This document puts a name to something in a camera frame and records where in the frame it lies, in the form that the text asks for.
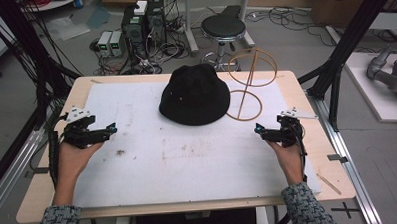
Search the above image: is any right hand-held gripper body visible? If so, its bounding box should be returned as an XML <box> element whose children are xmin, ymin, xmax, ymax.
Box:
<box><xmin>275</xmin><ymin>106</ymin><xmax>320</xmax><ymax>149</ymax></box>

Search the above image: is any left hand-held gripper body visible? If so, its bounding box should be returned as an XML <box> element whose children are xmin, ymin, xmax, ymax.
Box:
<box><xmin>61</xmin><ymin>105</ymin><xmax>98</xmax><ymax>151</ymax></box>

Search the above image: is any person's left hand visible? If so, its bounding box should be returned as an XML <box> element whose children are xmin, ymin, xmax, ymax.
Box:
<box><xmin>50</xmin><ymin>138</ymin><xmax>107</xmax><ymax>206</ymax></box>

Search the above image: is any person's right hand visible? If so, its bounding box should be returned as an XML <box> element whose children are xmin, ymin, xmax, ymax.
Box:
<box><xmin>265</xmin><ymin>137</ymin><xmax>306</xmax><ymax>188</ymax></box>

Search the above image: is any thin wooden stick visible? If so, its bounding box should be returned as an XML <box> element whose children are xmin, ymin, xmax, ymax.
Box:
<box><xmin>316</xmin><ymin>172</ymin><xmax>343</xmax><ymax>197</ymax></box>

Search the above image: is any black bucket hat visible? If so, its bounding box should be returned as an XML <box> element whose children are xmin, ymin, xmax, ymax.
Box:
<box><xmin>157</xmin><ymin>62</ymin><xmax>233</xmax><ymax>128</ymax></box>

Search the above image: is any grey bench power supply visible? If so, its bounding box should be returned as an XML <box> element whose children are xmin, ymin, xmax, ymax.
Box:
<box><xmin>109</xmin><ymin>30</ymin><xmax>126</xmax><ymax>58</ymax></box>
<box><xmin>96</xmin><ymin>30</ymin><xmax>115</xmax><ymax>59</ymax></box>

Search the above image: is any white board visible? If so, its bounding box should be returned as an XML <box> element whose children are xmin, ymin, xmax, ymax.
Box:
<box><xmin>343</xmin><ymin>50</ymin><xmax>397</xmax><ymax>125</ymax></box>

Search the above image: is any white foam mat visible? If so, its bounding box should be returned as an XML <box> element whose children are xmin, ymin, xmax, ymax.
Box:
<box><xmin>68</xmin><ymin>75</ymin><xmax>323</xmax><ymax>209</ymax></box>

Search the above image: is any black computer tower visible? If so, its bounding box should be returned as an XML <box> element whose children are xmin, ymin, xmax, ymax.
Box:
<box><xmin>120</xmin><ymin>5</ymin><xmax>149</xmax><ymax>61</ymax></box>
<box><xmin>145</xmin><ymin>0</ymin><xmax>167</xmax><ymax>48</ymax></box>

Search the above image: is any black round stool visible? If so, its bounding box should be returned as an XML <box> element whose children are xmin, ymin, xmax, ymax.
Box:
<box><xmin>199</xmin><ymin>12</ymin><xmax>250</xmax><ymax>74</ymax></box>

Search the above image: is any white box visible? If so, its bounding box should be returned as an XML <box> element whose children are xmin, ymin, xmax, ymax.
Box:
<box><xmin>133</xmin><ymin>0</ymin><xmax>149</xmax><ymax>17</ymax></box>

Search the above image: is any white desk leg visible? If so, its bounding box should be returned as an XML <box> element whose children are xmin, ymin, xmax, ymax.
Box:
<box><xmin>182</xmin><ymin>0</ymin><xmax>201</xmax><ymax>57</ymax></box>

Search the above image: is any cardboard box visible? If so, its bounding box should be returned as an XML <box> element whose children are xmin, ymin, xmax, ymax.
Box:
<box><xmin>310</xmin><ymin>0</ymin><xmax>397</xmax><ymax>30</ymax></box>

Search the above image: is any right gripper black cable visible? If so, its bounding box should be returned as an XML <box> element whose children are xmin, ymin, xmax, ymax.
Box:
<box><xmin>295</xmin><ymin>119</ymin><xmax>309</xmax><ymax>185</ymax></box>

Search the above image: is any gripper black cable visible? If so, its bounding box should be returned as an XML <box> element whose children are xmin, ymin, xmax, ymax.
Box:
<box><xmin>45</xmin><ymin>111</ymin><xmax>72</xmax><ymax>190</ymax></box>
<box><xmin>295</xmin><ymin>119</ymin><xmax>309</xmax><ymax>185</ymax></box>

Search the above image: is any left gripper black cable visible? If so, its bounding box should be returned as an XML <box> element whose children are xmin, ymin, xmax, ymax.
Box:
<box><xmin>45</xmin><ymin>111</ymin><xmax>72</xmax><ymax>190</ymax></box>

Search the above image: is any wooden ring hat stand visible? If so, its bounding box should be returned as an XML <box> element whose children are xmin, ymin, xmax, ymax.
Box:
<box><xmin>222</xmin><ymin>45</ymin><xmax>281</xmax><ymax>123</ymax></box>

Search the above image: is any aluminium rail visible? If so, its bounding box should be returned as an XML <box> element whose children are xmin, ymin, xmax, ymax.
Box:
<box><xmin>305</xmin><ymin>87</ymin><xmax>385</xmax><ymax>224</ymax></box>
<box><xmin>0</xmin><ymin>125</ymin><xmax>49</xmax><ymax>222</ymax></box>

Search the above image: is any tangle of floor cables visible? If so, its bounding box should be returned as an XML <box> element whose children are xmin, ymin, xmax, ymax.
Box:
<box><xmin>88</xmin><ymin>0</ymin><xmax>206</xmax><ymax>78</ymax></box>

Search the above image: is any black frame post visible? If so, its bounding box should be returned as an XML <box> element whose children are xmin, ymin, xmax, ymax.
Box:
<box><xmin>295</xmin><ymin>0</ymin><xmax>397</xmax><ymax>133</ymax></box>
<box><xmin>0</xmin><ymin>0</ymin><xmax>85</xmax><ymax>197</ymax></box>

